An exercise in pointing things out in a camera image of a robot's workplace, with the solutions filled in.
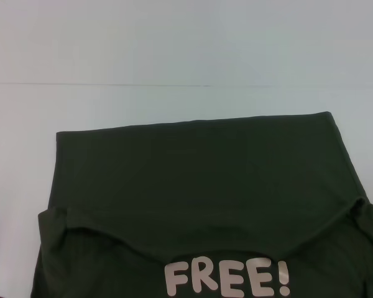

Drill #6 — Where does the dark green shirt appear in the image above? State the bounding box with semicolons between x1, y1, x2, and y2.
29;111;373;298

